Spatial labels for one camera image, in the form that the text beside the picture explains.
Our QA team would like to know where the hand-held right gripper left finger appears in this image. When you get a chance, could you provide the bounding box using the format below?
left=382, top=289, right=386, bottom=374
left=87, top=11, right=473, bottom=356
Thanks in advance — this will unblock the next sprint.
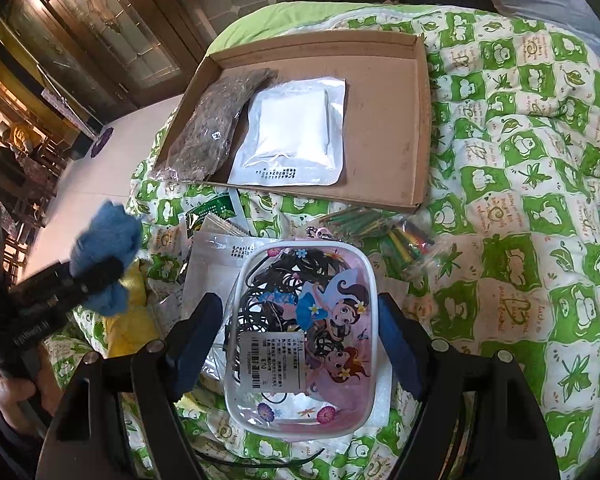
left=35, top=291, right=226, bottom=480

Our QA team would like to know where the grey pillow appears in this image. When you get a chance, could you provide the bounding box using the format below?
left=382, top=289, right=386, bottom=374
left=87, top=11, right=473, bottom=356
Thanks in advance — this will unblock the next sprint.
left=472, top=0, right=600, bottom=76

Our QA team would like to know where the white foil pouch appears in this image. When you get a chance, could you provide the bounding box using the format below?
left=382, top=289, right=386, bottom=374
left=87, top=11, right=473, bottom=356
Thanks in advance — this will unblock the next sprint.
left=226, top=76, right=347, bottom=188

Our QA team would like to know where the cartoon printed clear pouch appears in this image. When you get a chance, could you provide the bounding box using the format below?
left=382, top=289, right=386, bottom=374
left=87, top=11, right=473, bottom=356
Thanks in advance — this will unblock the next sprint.
left=223, top=241, right=381, bottom=436

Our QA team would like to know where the yellow cloth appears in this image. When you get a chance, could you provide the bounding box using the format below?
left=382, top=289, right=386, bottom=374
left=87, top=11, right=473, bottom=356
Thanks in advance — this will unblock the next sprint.
left=100, top=260, right=163, bottom=358

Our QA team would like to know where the shallow cardboard box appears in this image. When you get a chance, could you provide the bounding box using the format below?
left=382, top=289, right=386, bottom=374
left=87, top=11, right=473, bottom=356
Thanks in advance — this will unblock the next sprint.
left=150, top=30, right=433, bottom=213

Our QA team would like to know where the purple floor item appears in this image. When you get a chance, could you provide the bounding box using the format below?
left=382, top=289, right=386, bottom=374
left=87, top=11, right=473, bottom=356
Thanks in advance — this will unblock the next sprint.
left=90, top=127, right=116, bottom=158

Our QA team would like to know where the blue towel cloth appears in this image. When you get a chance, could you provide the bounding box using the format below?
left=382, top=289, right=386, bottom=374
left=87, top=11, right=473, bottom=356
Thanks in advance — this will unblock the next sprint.
left=70, top=201, right=143, bottom=316

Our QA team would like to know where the silver sachet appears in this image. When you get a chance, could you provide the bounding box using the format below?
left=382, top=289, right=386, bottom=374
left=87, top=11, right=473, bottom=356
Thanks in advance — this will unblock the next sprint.
left=200, top=215, right=248, bottom=239

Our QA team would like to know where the lime green bed sheet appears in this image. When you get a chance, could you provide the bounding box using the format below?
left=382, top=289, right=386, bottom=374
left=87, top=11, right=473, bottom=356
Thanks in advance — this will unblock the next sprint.
left=205, top=0, right=431, bottom=61

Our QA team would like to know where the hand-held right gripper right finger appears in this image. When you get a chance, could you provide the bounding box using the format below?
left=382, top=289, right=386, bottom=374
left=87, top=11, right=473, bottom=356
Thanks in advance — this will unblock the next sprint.
left=377, top=292, right=563, bottom=480

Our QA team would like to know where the green printed blanket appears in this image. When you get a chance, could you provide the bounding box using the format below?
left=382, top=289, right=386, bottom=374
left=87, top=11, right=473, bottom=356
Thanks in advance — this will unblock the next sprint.
left=45, top=2, right=600, bottom=480

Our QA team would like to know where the dark wooden shelf unit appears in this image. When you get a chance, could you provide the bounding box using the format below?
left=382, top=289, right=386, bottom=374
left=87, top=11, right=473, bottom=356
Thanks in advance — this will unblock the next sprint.
left=0, top=45, right=101, bottom=281

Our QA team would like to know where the person's left hand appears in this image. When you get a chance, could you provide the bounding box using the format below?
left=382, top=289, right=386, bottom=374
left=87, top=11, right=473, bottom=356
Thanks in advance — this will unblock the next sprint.
left=0, top=360, right=48, bottom=428

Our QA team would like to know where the wooden glass door cabinet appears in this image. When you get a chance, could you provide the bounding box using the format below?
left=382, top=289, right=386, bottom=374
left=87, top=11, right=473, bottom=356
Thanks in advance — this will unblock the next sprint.
left=0, top=0, right=221, bottom=116

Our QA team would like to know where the green and white sachet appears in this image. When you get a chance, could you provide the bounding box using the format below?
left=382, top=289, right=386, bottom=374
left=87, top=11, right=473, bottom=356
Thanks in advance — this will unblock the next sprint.
left=177, top=189, right=251, bottom=241

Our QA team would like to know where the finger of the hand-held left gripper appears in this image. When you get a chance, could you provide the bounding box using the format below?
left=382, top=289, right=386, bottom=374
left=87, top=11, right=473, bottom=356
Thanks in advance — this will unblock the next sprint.
left=67, top=255, right=128, bottom=297

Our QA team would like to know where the dark grey packet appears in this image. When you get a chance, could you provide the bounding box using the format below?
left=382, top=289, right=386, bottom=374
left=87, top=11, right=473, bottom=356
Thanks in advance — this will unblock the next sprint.
left=152, top=67, right=281, bottom=183

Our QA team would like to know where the bag of colourful sticks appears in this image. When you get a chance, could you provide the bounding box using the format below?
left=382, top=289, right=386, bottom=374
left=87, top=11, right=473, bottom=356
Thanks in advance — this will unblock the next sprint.
left=315, top=210, right=456, bottom=286

